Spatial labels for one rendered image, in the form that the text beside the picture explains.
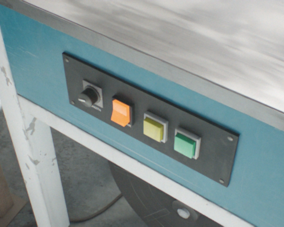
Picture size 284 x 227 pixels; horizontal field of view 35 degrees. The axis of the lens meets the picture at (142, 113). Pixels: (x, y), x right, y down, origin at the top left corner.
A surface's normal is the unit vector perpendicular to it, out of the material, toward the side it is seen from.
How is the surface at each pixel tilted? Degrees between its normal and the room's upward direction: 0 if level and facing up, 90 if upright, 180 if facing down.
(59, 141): 0
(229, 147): 90
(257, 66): 0
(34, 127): 90
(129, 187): 90
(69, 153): 0
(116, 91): 90
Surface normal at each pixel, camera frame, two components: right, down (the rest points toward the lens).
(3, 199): 0.88, 0.33
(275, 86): 0.00, -0.72
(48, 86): -0.58, 0.57
